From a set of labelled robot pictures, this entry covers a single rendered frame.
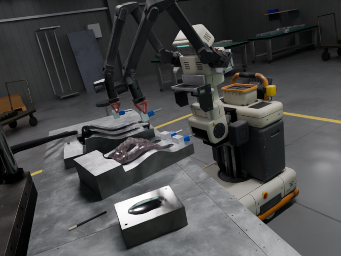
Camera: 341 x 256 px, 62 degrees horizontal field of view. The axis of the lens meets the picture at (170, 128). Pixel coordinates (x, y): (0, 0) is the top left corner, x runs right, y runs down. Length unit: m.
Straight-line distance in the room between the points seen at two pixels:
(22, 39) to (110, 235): 8.93
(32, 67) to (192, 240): 9.06
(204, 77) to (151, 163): 0.69
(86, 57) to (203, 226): 8.86
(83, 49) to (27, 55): 1.63
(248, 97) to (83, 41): 8.10
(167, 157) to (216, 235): 0.52
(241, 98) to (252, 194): 0.65
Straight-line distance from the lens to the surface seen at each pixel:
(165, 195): 0.97
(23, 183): 1.64
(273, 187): 2.11
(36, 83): 9.70
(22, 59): 9.64
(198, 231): 0.92
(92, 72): 9.47
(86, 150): 1.55
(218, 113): 1.82
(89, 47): 9.68
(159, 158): 1.27
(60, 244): 1.05
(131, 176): 1.22
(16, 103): 8.60
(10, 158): 1.67
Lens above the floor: 1.39
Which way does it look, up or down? 19 degrees down
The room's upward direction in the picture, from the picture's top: 10 degrees counter-clockwise
